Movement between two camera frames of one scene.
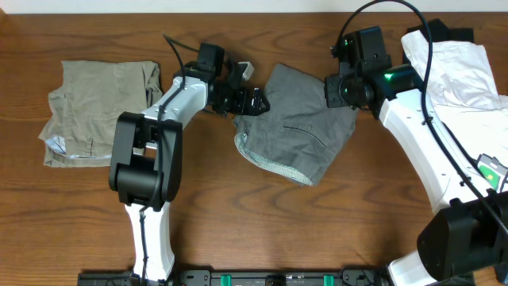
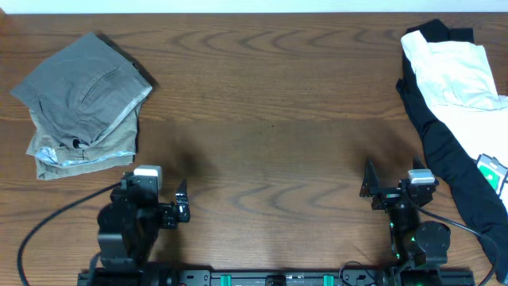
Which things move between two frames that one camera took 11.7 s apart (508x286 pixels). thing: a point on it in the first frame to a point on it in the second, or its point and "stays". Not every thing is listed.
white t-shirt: x=462 y=90 stays
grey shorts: x=298 y=135 to x=84 y=90
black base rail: x=227 y=276 stays
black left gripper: x=246 y=102 to x=170 y=214
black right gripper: x=333 y=99 to x=371 y=187
